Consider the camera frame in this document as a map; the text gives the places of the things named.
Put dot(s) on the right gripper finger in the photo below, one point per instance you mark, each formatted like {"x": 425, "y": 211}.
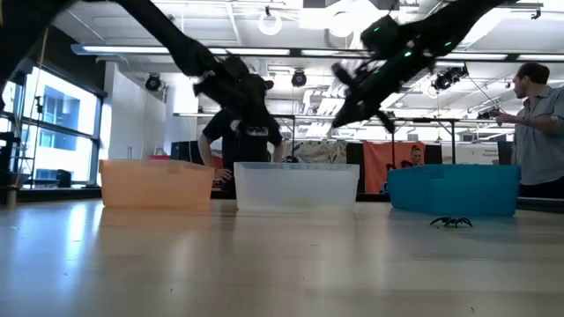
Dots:
{"x": 386, "y": 121}
{"x": 354, "y": 112}

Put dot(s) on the clear plastic bin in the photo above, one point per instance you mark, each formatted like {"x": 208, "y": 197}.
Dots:
{"x": 295, "y": 185}

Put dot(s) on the black plastic spider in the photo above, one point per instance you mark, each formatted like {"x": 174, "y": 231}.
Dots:
{"x": 451, "y": 221}

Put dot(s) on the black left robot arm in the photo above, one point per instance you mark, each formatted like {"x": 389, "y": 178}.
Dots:
{"x": 167, "y": 31}

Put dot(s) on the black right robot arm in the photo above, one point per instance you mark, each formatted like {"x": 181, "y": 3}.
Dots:
{"x": 440, "y": 31}

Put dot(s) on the person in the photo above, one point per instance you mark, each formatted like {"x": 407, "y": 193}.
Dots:
{"x": 542, "y": 145}
{"x": 238, "y": 149}
{"x": 415, "y": 156}

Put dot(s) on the orange cloth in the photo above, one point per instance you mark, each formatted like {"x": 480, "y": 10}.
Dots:
{"x": 379, "y": 167}

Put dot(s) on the grey patterned tarp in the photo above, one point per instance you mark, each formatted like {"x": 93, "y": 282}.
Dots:
{"x": 317, "y": 152}

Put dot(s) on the black partition panel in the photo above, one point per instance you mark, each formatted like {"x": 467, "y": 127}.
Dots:
{"x": 354, "y": 167}

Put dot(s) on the black ceiling spot lamp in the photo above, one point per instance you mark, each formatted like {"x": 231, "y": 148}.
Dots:
{"x": 299, "y": 78}
{"x": 445, "y": 80}
{"x": 153, "y": 83}

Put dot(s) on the black monitor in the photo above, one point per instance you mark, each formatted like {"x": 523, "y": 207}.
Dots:
{"x": 185, "y": 152}

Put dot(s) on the long ceiling light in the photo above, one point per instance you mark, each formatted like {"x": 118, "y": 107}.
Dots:
{"x": 132, "y": 49}
{"x": 542, "y": 57}
{"x": 471, "y": 56}

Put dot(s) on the teal plastic bin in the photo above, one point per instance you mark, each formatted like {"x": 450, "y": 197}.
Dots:
{"x": 454, "y": 189}

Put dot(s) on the orange plastic bin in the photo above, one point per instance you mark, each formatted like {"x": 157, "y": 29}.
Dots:
{"x": 154, "y": 185}

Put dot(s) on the large window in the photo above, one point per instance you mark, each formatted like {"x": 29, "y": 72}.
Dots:
{"x": 57, "y": 127}

